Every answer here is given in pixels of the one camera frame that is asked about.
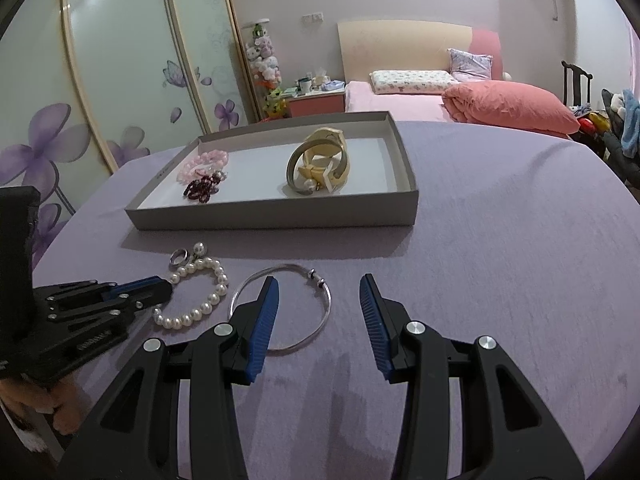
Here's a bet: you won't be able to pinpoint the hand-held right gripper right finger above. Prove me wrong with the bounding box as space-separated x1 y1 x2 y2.
359 273 586 480

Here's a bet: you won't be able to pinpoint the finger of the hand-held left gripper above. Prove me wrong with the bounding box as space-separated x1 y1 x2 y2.
33 276 165 307
46 282 174 332

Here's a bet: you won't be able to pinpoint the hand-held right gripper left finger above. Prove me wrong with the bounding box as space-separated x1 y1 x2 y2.
55 276 280 480

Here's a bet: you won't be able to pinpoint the thin silver clasp bangle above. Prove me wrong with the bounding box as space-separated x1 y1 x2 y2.
229 263 333 356

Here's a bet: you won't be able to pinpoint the white pearl bracelet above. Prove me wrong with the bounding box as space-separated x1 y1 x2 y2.
152 242 230 331

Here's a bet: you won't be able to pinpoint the dark red bead bracelet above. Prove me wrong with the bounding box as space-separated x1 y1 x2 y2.
183 170 229 205

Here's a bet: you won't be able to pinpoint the grey cardboard tray box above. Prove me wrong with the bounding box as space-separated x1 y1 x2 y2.
124 111 420 232

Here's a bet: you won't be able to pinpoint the pink bead bracelet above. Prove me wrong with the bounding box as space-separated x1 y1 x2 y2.
177 149 230 184

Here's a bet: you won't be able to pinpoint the metal cuff bangle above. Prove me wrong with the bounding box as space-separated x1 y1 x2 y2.
285 139 323 197

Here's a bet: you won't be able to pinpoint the yellow wrist watch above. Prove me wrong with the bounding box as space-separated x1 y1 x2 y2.
299 127 351 194

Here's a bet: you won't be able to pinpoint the person's left hand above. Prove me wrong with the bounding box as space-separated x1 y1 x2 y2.
0 375 82 437

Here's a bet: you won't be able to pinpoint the purple tablecloth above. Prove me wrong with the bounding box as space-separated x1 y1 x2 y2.
31 120 640 480

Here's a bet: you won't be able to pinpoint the floral sliding door wardrobe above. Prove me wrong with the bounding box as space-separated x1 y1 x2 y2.
0 0 252 271

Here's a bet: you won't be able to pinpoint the pink bed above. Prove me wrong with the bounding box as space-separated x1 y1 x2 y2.
337 20 582 137

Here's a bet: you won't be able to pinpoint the pink nightstand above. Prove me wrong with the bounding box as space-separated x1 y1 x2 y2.
285 85 347 120

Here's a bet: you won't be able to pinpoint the patterned white pillow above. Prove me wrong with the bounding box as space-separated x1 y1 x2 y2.
369 69 464 96

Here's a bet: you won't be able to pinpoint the plush toy tower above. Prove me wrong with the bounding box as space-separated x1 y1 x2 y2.
243 18 289 121

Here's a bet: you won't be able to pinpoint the salmon pink pillow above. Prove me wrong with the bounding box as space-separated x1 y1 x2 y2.
442 80 582 136

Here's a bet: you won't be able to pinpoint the purple floral pillow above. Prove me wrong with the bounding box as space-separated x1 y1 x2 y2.
446 48 494 82

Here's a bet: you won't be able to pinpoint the cream and pink headboard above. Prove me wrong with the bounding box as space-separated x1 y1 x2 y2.
337 20 503 87

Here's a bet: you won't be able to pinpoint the red and yellow toys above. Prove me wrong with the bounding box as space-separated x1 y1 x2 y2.
574 106 610 137

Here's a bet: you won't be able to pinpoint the dark wooden chair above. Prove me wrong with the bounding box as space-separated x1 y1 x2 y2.
560 60 594 111

